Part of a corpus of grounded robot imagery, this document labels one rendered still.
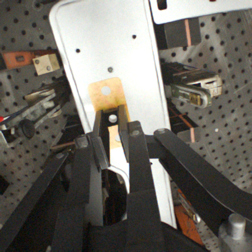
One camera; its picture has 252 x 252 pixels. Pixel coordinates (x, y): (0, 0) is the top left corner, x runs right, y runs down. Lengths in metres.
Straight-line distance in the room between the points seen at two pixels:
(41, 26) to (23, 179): 0.70
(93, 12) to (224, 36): 0.57
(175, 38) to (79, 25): 0.22
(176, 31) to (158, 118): 0.22
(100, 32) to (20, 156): 0.72
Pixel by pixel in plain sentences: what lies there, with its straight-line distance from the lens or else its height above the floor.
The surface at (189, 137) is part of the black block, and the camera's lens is 0.56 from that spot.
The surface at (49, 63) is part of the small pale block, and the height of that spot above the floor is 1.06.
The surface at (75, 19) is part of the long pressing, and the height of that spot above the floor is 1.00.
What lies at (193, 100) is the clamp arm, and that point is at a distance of 0.41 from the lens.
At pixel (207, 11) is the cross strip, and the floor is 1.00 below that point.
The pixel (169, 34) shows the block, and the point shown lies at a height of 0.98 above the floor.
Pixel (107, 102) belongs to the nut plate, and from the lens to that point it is 0.22.
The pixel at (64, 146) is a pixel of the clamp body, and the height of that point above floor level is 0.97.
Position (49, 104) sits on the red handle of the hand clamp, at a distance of 0.42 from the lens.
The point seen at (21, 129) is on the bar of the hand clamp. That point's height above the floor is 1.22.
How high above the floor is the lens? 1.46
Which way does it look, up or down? 67 degrees down
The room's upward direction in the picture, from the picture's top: 169 degrees clockwise
